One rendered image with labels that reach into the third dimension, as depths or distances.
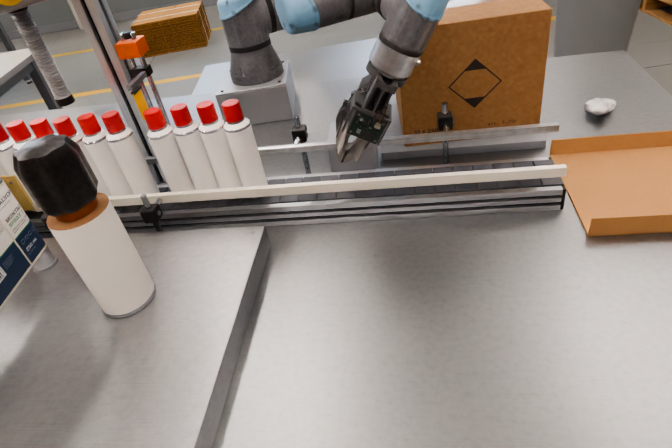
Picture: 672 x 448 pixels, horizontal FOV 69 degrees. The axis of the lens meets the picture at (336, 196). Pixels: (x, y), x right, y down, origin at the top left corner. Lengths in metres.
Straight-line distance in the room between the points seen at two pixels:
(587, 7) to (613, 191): 2.21
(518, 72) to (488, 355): 0.60
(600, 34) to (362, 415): 2.81
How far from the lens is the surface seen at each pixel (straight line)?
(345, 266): 0.88
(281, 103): 1.37
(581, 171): 1.09
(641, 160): 1.15
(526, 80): 1.12
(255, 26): 1.36
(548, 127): 0.98
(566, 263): 0.89
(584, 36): 3.24
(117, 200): 1.10
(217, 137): 0.95
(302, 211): 0.97
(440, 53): 1.05
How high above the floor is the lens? 1.44
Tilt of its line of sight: 36 degrees down
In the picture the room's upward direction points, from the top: 11 degrees counter-clockwise
